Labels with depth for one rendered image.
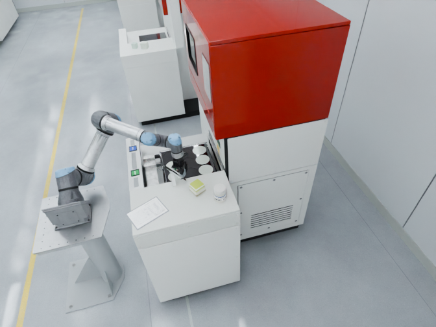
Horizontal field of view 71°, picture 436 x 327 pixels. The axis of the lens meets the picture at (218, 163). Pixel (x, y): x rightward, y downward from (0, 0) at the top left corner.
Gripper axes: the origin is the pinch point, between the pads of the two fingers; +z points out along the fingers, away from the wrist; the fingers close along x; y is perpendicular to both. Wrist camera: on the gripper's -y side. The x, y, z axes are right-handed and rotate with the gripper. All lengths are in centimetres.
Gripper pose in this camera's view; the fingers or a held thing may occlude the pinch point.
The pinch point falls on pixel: (183, 175)
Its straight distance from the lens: 210.3
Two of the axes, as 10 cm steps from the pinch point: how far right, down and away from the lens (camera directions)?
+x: 9.6, 1.5, -2.2
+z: 0.5, 7.3, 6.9
